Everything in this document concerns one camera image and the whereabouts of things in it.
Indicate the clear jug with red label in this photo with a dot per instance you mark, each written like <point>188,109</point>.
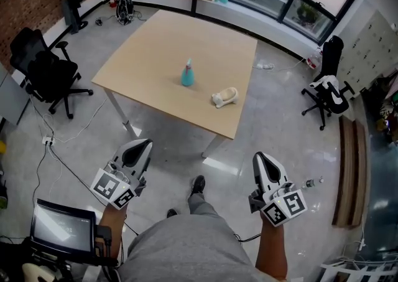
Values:
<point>313,59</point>

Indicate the teal plastic item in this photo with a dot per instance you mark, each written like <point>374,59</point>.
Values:
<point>223,0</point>

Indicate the black high-back office chair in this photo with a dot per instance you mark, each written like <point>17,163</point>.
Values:
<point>43,69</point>

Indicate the cluttered storage shelf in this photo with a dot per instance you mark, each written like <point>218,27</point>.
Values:
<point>384,112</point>

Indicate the white table leg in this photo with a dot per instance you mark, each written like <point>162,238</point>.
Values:
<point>119,112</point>
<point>213,147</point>

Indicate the white power strip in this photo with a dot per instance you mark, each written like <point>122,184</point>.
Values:
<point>263,66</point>
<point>48,140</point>

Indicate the small black floor object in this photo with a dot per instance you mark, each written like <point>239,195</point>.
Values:
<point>99,21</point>

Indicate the white cloth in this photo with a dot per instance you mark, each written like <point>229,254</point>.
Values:
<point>326,81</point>

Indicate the person's right black shoe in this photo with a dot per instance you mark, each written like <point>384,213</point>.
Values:
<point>197,184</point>

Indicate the stack of wooden planks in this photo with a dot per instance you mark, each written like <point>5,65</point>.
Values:
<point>349,175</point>

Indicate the white locker cabinet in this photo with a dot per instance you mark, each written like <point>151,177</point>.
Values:
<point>367,50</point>

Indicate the grey cabinet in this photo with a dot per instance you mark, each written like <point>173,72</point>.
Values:
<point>12,97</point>

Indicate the black equipment bag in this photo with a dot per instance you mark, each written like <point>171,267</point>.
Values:
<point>124,10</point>

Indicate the person's right forearm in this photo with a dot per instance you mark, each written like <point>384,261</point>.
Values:
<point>270,249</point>

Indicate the black camera rig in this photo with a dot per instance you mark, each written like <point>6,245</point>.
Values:
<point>46,263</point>

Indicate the black monitor screen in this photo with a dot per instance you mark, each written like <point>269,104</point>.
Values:
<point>62,228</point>

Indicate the person's black shoe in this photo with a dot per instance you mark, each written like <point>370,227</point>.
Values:
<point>172,213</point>
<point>197,184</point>

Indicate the person's left black shoe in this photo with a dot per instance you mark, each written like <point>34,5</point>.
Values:
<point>172,213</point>

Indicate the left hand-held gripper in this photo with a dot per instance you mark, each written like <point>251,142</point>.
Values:
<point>109,185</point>

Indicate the person's right grey trouser leg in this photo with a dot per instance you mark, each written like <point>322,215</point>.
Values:
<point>202,204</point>

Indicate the person's grey shirt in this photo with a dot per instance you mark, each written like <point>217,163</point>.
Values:
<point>192,249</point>

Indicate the person's left forearm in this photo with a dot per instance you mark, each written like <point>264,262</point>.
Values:
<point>115,228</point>

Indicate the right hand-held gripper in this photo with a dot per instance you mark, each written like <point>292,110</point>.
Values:
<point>286,207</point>

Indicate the teal spray bottle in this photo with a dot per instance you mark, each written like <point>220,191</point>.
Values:
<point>188,80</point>

